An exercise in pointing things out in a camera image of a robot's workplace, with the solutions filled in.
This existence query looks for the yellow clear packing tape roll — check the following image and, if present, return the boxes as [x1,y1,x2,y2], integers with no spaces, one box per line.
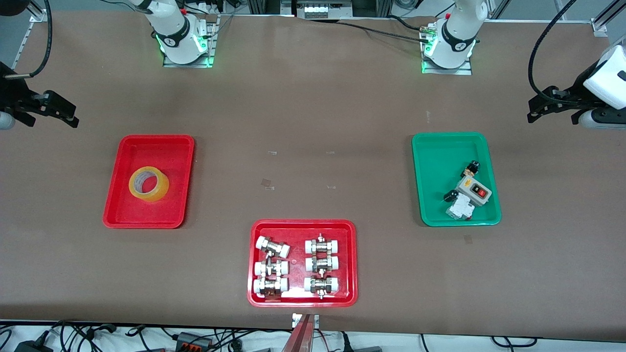
[129,166,170,202]

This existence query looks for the red plastic tray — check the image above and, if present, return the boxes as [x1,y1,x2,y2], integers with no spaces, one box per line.
[247,219,358,308]
[103,134,195,229]

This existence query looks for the green plastic tray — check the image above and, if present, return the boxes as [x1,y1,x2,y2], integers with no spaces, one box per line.
[412,132,502,227]

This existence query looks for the white circuit breaker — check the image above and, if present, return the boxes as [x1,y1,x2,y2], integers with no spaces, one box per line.
[446,194,476,220]

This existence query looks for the black power adapter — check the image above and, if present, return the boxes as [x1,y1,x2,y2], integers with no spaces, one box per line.
[15,340,53,352]

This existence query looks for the grey power strip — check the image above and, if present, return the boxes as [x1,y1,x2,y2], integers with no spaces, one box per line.
[296,0,354,19]

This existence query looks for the white metal pipe fitting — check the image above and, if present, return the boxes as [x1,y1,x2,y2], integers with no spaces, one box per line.
[305,254,339,273]
[253,277,289,299]
[254,259,289,277]
[256,236,291,259]
[304,275,340,299]
[305,234,340,255]

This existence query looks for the black connector box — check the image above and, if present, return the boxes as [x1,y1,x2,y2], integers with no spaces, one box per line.
[175,331,212,352]

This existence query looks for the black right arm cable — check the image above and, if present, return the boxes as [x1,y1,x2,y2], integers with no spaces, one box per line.
[2,0,52,79]

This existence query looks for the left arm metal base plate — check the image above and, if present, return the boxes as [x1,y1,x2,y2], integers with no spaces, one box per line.
[422,22,473,76]

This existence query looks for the grey on-off switch box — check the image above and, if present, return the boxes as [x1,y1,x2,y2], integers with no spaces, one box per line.
[455,175,492,207]

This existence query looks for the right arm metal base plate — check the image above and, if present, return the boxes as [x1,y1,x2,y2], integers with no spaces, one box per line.
[163,14,219,68]

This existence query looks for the black table cable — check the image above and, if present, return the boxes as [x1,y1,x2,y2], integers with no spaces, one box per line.
[336,21,427,44]

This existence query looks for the black floor cable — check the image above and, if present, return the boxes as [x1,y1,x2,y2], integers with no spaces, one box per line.
[49,320,118,352]
[125,325,177,344]
[421,334,538,350]

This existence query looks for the aluminium camera pole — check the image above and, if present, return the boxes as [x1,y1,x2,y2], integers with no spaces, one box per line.
[281,313,321,352]

